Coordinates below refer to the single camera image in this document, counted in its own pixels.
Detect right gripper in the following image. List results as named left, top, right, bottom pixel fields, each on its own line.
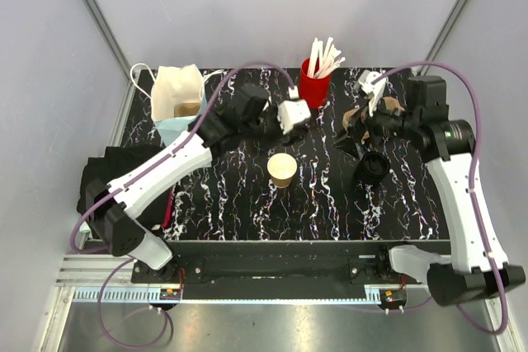
left=332, top=90, right=419, bottom=160

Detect single brown paper cup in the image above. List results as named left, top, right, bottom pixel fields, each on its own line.
left=266, top=153, right=298, bottom=188

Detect light blue paper bag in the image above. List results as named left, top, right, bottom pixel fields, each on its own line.
left=129, top=63, right=222, bottom=146

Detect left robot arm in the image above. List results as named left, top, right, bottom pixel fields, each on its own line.
left=82, top=84, right=311, bottom=283

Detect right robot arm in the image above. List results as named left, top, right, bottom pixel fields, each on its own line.
left=334, top=70, right=526, bottom=307

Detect stack of black lids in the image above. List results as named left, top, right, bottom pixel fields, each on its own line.
left=354, top=152, right=390, bottom=185

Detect red straw holder cup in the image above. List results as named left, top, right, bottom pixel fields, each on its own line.
left=298, top=59, right=332, bottom=109

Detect black marble pattern mat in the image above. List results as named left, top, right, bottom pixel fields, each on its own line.
left=139, top=68, right=450, bottom=242

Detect white wrapped straws bundle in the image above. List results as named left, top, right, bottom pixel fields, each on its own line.
left=306, top=37, right=346, bottom=79

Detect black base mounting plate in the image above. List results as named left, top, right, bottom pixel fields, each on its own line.
left=130, top=240, right=424, bottom=287

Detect black cloth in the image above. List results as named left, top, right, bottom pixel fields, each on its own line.
left=76, top=143, right=175, bottom=232

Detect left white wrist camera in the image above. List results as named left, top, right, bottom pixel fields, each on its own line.
left=277, top=86, right=311, bottom=134

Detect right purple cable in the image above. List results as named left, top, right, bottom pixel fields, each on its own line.
left=373, top=61, right=511, bottom=335

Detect aluminium frame rail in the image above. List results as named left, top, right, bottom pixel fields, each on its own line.
left=39, top=242, right=524, bottom=351

